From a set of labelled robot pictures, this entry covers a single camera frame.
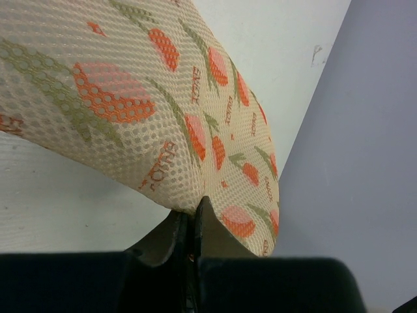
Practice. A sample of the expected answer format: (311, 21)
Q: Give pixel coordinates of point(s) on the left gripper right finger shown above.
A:
(220, 272)

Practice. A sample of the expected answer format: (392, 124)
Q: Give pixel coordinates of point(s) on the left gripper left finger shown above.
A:
(156, 273)

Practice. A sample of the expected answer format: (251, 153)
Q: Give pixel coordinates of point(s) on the floral mesh laundry bag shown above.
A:
(144, 93)

